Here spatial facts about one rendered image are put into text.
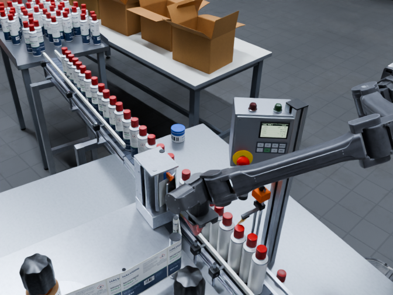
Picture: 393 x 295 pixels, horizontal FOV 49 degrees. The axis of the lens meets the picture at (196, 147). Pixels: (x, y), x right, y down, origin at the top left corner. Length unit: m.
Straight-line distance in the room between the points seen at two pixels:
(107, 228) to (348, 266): 0.90
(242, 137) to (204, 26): 2.04
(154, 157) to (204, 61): 1.46
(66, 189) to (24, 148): 1.79
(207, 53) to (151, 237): 1.56
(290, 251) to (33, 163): 2.34
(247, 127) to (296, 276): 0.65
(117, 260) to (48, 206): 0.46
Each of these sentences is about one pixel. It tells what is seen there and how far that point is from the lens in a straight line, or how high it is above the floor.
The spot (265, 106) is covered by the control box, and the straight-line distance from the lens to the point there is 1.24.
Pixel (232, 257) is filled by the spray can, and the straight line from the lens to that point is 1.48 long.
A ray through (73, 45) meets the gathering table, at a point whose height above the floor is 0.88.
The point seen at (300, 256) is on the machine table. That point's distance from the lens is 1.71.
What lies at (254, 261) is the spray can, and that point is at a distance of 1.38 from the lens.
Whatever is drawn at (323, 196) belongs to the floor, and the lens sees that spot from 3.26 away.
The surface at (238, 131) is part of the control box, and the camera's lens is 1.22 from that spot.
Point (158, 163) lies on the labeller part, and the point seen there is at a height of 1.14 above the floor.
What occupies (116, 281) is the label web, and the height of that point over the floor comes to 1.04.
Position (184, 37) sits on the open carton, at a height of 0.98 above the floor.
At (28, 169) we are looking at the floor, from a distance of 3.48.
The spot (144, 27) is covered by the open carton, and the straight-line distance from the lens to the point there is 3.40.
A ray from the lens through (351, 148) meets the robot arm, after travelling 1.04.
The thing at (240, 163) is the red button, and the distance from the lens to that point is 1.25.
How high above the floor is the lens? 2.10
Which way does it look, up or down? 37 degrees down
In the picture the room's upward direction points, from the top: 2 degrees clockwise
